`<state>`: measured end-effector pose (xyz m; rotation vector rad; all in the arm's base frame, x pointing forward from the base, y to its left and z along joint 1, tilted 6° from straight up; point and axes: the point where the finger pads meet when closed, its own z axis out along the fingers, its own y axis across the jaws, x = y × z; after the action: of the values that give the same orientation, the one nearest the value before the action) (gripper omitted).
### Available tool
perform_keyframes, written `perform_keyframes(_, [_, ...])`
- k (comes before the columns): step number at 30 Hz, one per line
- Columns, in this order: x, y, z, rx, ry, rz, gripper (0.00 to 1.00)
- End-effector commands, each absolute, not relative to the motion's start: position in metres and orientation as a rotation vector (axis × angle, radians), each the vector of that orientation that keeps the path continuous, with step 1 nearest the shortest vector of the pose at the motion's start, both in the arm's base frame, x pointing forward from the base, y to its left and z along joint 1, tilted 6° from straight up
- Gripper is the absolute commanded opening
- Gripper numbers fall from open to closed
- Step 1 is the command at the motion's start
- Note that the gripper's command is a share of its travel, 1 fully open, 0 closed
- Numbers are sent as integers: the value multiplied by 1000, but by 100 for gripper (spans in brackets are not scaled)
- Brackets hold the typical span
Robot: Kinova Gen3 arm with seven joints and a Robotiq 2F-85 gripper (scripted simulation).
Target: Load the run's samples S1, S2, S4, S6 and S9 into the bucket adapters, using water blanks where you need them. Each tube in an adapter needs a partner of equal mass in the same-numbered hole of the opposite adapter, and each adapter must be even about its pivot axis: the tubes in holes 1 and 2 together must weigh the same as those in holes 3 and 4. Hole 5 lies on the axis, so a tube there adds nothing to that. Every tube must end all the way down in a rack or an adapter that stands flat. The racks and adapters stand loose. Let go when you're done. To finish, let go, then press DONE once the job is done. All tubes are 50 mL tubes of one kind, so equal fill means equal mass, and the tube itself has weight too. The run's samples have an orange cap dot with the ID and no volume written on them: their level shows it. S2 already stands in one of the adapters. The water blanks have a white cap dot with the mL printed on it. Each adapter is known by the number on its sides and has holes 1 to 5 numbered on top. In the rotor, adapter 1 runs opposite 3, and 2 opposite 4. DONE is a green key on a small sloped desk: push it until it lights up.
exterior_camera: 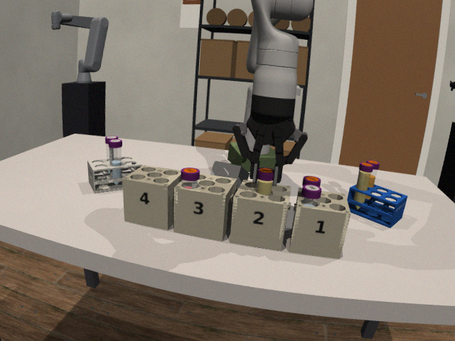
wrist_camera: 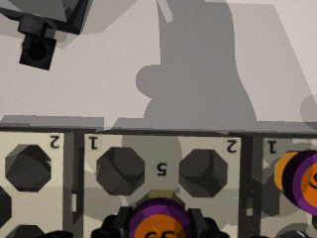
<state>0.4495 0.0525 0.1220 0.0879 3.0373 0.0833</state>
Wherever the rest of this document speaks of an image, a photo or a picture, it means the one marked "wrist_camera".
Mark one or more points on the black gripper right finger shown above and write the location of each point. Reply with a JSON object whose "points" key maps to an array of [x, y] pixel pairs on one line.
{"points": [[201, 226]]}

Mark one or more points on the grey done button box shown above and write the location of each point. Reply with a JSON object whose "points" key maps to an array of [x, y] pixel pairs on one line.
{"points": [[38, 15]]}

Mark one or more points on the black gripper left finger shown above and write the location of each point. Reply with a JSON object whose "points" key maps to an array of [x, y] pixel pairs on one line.
{"points": [[119, 225]]}

